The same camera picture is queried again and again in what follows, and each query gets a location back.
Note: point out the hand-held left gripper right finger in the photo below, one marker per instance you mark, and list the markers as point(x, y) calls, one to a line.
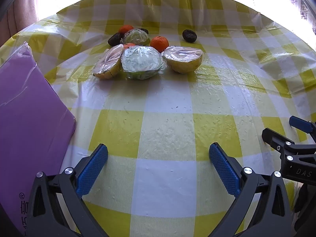
point(223, 169)

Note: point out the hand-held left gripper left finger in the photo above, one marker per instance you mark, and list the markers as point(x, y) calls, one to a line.
point(92, 169)

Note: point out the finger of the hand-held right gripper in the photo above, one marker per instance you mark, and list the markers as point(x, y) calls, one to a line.
point(300, 124)
point(276, 140)

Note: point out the yellow checked plastic tablecloth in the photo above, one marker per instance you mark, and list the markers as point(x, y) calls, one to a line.
point(172, 108)

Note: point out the purple cardboard box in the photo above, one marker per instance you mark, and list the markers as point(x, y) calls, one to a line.
point(29, 118)

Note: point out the wrapped yellow pomelo half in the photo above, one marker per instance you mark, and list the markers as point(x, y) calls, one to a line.
point(108, 63)
point(184, 59)

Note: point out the wrapped cabbage half, front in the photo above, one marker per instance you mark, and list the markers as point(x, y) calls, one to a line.
point(142, 63)

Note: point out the orange tangerine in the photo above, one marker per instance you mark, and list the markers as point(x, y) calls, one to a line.
point(126, 29)
point(159, 42)
point(128, 45)

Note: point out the dark avocado, right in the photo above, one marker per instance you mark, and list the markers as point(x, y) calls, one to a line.
point(189, 35)

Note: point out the pink curtain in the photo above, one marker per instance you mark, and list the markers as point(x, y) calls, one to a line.
point(18, 9)

